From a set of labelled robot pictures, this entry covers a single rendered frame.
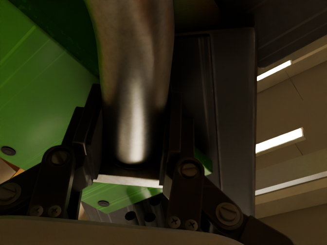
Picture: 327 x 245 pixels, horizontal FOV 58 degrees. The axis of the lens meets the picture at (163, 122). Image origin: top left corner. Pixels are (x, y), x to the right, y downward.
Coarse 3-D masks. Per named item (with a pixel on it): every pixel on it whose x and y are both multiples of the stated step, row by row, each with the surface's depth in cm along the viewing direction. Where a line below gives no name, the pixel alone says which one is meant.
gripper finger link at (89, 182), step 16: (96, 96) 14; (80, 112) 14; (96, 112) 13; (80, 128) 12; (96, 128) 13; (64, 144) 13; (80, 144) 12; (96, 144) 13; (80, 160) 12; (96, 160) 14; (16, 176) 11; (32, 176) 12; (80, 176) 12; (96, 176) 14; (0, 192) 11; (16, 192) 11; (32, 192) 11; (0, 208) 11; (16, 208) 11
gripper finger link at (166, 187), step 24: (168, 96) 14; (168, 120) 13; (192, 120) 14; (168, 144) 12; (192, 144) 13; (168, 168) 12; (168, 192) 13; (216, 192) 12; (216, 216) 11; (240, 216) 11
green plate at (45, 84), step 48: (0, 0) 13; (48, 0) 17; (0, 48) 15; (48, 48) 14; (96, 48) 19; (0, 96) 17; (48, 96) 17; (0, 144) 20; (48, 144) 20; (96, 192) 24; (144, 192) 24
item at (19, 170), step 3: (3, 159) 556; (6, 162) 559; (9, 162) 559; (9, 165) 562; (12, 165) 561; (15, 165) 565; (12, 168) 565; (15, 168) 563; (18, 168) 568; (18, 171) 517; (21, 171) 521; (15, 174) 511
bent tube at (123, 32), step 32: (96, 0) 9; (128, 0) 9; (160, 0) 9; (96, 32) 10; (128, 32) 10; (160, 32) 10; (128, 64) 10; (160, 64) 11; (128, 96) 12; (160, 96) 12; (128, 128) 13; (160, 128) 14; (128, 160) 15; (160, 160) 16
